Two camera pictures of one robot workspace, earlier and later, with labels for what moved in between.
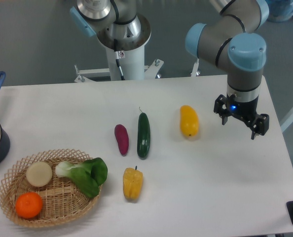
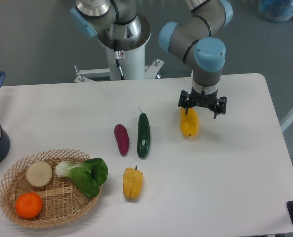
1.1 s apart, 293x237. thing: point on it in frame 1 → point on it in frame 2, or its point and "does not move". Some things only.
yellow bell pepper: [132, 182] does not move
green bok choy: [88, 176] does not move
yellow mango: [189, 122] does not move
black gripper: [245, 110] → [186, 100]
